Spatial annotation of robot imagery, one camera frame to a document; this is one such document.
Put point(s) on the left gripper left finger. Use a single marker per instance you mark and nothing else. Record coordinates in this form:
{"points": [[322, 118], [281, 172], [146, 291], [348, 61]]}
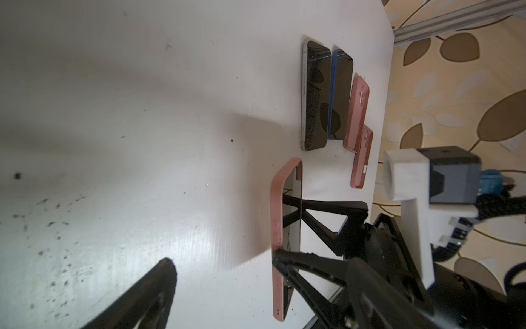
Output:
{"points": [[147, 304]]}

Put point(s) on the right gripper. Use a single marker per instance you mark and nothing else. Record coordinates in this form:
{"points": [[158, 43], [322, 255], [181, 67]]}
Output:
{"points": [[341, 227]]}

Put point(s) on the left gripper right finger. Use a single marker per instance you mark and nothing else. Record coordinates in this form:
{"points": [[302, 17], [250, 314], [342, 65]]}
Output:
{"points": [[376, 304]]}

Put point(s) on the pink phone case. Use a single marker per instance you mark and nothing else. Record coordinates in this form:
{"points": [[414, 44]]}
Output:
{"points": [[357, 111], [360, 164]]}

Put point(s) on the phone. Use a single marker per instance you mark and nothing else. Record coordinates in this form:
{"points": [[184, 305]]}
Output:
{"points": [[285, 206], [341, 84], [315, 93]]}

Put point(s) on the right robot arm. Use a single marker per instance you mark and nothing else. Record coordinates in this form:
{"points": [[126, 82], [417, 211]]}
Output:
{"points": [[459, 302]]}

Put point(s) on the aluminium frame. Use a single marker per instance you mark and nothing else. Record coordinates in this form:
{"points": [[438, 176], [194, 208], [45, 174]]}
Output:
{"points": [[457, 19]]}

